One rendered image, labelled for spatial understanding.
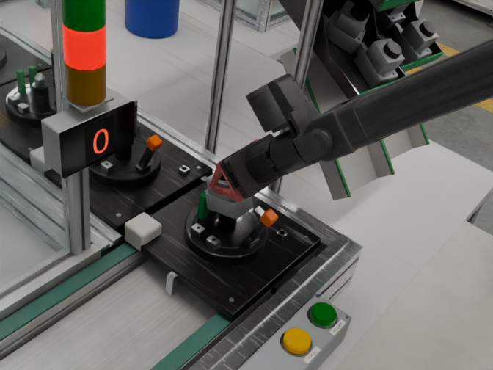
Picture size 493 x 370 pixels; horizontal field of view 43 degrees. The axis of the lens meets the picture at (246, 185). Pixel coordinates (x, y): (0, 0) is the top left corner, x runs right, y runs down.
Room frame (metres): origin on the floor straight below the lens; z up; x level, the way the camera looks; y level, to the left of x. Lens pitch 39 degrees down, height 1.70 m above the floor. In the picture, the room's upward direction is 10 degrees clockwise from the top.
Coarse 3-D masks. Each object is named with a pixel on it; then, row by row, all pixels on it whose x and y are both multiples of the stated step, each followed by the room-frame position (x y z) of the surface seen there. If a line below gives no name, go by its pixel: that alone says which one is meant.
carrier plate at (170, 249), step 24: (192, 192) 0.86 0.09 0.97; (168, 216) 0.78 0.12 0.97; (168, 240) 0.72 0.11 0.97; (288, 240) 0.78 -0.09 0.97; (312, 240) 0.79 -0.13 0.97; (168, 264) 0.67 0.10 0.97; (192, 264) 0.68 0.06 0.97; (216, 264) 0.69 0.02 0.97; (240, 264) 0.70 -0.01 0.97; (264, 264) 0.71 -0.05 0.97; (288, 264) 0.72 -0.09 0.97; (192, 288) 0.64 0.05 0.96; (216, 288) 0.64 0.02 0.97; (240, 288) 0.65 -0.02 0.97; (264, 288) 0.66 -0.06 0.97; (240, 312) 0.61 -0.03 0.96
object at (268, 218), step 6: (258, 210) 0.73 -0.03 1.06; (270, 210) 0.73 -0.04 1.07; (258, 216) 0.72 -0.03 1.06; (264, 216) 0.71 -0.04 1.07; (270, 216) 0.72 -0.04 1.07; (276, 216) 0.72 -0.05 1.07; (264, 222) 0.71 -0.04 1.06; (270, 222) 0.71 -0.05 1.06; (258, 228) 0.72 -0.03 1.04; (264, 228) 0.72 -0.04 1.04; (252, 234) 0.72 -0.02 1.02; (258, 234) 0.72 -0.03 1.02; (252, 240) 0.72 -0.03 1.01
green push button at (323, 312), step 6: (318, 306) 0.64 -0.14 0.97; (324, 306) 0.64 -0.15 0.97; (330, 306) 0.64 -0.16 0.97; (312, 312) 0.63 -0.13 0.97; (318, 312) 0.63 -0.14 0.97; (324, 312) 0.63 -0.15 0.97; (330, 312) 0.63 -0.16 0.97; (312, 318) 0.62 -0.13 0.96; (318, 318) 0.62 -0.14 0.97; (324, 318) 0.62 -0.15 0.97; (330, 318) 0.62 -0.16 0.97; (318, 324) 0.61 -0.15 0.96; (324, 324) 0.61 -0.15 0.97; (330, 324) 0.62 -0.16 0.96
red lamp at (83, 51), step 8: (64, 32) 0.65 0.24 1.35; (72, 32) 0.64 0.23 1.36; (80, 32) 0.64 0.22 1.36; (88, 32) 0.65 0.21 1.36; (96, 32) 0.65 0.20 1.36; (104, 32) 0.67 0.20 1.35; (64, 40) 0.65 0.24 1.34; (72, 40) 0.64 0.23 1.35; (80, 40) 0.64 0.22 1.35; (88, 40) 0.64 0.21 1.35; (96, 40) 0.65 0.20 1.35; (104, 40) 0.67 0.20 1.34; (64, 48) 0.65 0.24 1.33; (72, 48) 0.64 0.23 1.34; (80, 48) 0.64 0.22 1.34; (88, 48) 0.64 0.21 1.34; (96, 48) 0.65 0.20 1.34; (104, 48) 0.66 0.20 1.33; (64, 56) 0.66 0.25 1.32; (72, 56) 0.64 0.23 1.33; (80, 56) 0.64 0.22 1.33; (88, 56) 0.64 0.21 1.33; (96, 56) 0.65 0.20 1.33; (104, 56) 0.66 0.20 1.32; (72, 64) 0.64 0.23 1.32; (80, 64) 0.64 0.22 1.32; (88, 64) 0.64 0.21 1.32; (96, 64) 0.65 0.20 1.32
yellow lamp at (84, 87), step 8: (104, 64) 0.67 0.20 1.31; (72, 72) 0.64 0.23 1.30; (80, 72) 0.64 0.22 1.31; (88, 72) 0.64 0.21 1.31; (96, 72) 0.65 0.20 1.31; (104, 72) 0.66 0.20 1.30; (72, 80) 0.64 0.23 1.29; (80, 80) 0.64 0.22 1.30; (88, 80) 0.64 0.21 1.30; (96, 80) 0.65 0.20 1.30; (104, 80) 0.66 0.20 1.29; (72, 88) 0.64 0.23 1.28; (80, 88) 0.64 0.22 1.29; (88, 88) 0.64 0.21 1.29; (96, 88) 0.65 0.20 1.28; (104, 88) 0.66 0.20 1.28; (72, 96) 0.64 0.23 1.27; (80, 96) 0.64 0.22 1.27; (88, 96) 0.64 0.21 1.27; (96, 96) 0.65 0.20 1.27; (104, 96) 0.66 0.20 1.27; (80, 104) 0.64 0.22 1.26; (88, 104) 0.64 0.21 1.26
